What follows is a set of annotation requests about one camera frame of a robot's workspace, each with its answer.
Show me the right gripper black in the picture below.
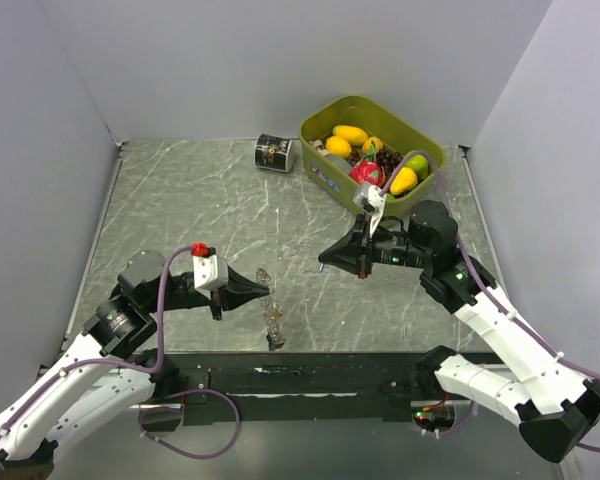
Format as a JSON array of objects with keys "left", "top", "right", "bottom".
[{"left": 318, "top": 212, "right": 431, "bottom": 278}]

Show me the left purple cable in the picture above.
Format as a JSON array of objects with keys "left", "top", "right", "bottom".
[{"left": 0, "top": 244, "right": 241, "bottom": 459}]

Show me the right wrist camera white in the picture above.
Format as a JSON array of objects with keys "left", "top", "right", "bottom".
[{"left": 353, "top": 182, "right": 386, "bottom": 238}]

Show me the orange fruit toy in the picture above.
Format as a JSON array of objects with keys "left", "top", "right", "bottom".
[{"left": 362, "top": 136, "right": 384, "bottom": 154}]

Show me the black printed paper cup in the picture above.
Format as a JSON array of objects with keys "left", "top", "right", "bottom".
[{"left": 254, "top": 134, "right": 294, "bottom": 173}]

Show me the green apple toy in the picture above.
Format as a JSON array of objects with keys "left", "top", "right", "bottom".
[{"left": 406, "top": 154, "right": 429, "bottom": 182}]

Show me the yellow lemon toy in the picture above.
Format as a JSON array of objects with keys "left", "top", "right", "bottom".
[{"left": 325, "top": 136, "right": 352, "bottom": 159}]

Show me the round metal key ring disc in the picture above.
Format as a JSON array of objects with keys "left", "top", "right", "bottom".
[{"left": 256, "top": 268, "right": 286, "bottom": 351}]

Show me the red dragon fruit toy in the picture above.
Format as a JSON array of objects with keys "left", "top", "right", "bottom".
[{"left": 349, "top": 150, "right": 386, "bottom": 188}]

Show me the yellow mango toy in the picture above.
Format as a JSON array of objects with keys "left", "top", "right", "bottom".
[{"left": 332, "top": 125, "right": 369, "bottom": 147}]

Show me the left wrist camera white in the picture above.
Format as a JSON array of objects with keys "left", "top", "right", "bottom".
[{"left": 192, "top": 254, "right": 229, "bottom": 292}]

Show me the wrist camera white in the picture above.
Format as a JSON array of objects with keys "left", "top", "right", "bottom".
[
  {"left": 192, "top": 254, "right": 229, "bottom": 292},
  {"left": 353, "top": 182, "right": 386, "bottom": 238}
]

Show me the green plastic bin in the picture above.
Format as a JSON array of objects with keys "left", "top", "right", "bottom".
[{"left": 299, "top": 95, "right": 446, "bottom": 217}]

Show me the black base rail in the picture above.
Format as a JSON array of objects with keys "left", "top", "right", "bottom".
[{"left": 117, "top": 352, "right": 474, "bottom": 426}]

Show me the purple cable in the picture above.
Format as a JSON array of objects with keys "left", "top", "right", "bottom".
[
  {"left": 379, "top": 149, "right": 600, "bottom": 454},
  {"left": 0, "top": 244, "right": 241, "bottom": 459}
]

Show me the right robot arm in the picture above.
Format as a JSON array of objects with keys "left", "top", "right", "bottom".
[{"left": 318, "top": 200, "right": 600, "bottom": 463}]

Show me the yellow pear toy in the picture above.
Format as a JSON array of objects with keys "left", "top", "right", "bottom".
[{"left": 389, "top": 167, "right": 419, "bottom": 197}]

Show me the dark grapes toy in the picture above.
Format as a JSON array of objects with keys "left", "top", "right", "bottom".
[{"left": 375, "top": 150, "right": 402, "bottom": 179}]

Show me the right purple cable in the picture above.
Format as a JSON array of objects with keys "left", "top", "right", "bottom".
[{"left": 379, "top": 149, "right": 600, "bottom": 454}]

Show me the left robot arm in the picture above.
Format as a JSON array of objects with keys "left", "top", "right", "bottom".
[{"left": 0, "top": 243, "right": 270, "bottom": 479}]

